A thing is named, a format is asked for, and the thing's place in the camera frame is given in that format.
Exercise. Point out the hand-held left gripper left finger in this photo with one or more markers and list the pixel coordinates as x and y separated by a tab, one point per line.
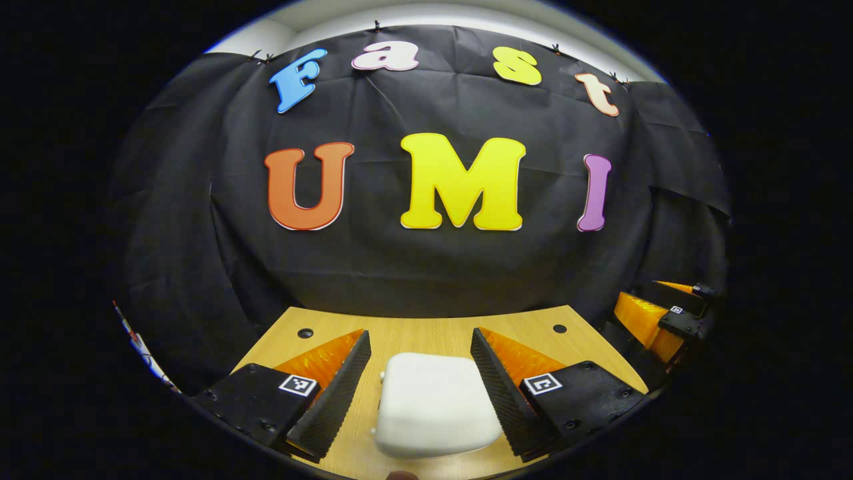
340	400

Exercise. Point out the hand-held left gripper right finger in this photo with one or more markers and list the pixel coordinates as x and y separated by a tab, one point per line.
503	400

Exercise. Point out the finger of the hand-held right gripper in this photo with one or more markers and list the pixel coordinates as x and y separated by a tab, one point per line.
705	291
683	325

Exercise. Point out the white suitcase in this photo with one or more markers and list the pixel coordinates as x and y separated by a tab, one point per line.
433	406

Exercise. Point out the black backdrop cloth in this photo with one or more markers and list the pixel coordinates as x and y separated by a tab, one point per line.
400	266

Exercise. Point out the white and red object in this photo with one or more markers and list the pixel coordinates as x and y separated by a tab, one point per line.
143	350

